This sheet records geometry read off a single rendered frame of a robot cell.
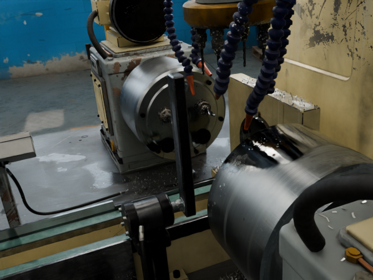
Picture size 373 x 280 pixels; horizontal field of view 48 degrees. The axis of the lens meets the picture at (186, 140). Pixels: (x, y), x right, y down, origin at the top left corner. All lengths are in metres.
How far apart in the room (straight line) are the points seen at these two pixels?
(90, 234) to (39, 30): 5.55
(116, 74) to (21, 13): 5.18
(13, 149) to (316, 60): 0.69
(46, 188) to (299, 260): 1.03
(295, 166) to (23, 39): 5.99
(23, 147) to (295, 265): 0.71
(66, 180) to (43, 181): 0.08
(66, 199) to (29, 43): 5.23
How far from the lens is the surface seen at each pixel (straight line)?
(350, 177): 0.31
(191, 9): 0.77
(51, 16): 6.31
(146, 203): 0.72
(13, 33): 6.42
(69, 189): 1.32
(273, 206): 0.54
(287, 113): 0.82
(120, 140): 1.28
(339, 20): 0.87
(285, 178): 0.55
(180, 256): 0.89
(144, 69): 1.12
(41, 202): 1.29
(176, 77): 0.64
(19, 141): 1.01
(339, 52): 0.88
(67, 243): 0.93
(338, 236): 0.43
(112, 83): 1.23
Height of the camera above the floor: 1.42
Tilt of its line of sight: 24 degrees down
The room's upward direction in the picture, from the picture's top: 5 degrees counter-clockwise
